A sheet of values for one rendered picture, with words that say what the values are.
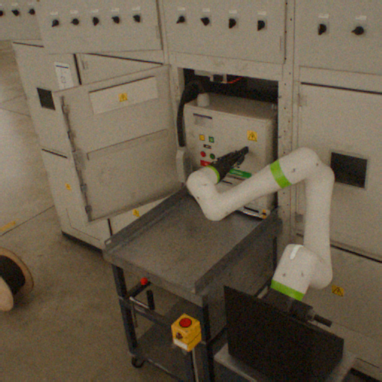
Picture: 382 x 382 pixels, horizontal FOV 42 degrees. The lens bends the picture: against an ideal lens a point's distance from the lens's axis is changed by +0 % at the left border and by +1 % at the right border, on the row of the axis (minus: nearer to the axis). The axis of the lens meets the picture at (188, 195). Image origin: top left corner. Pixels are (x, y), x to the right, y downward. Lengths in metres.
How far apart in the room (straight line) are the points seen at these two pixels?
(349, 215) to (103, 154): 1.23
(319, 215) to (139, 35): 1.26
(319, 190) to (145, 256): 0.87
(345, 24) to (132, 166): 1.30
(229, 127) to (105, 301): 1.62
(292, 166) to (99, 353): 1.75
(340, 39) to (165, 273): 1.22
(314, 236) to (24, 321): 2.16
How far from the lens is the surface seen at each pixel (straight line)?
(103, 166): 2.63
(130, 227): 2.53
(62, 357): 3.23
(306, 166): 1.98
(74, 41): 2.74
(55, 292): 3.69
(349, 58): 2.07
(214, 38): 2.37
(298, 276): 1.85
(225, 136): 2.47
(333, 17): 2.06
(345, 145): 2.20
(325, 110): 2.17
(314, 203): 2.09
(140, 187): 2.77
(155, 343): 2.90
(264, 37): 2.22
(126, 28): 2.62
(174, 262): 2.32
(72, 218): 3.97
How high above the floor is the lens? 2.27
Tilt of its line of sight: 30 degrees down
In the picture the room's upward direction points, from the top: 6 degrees counter-clockwise
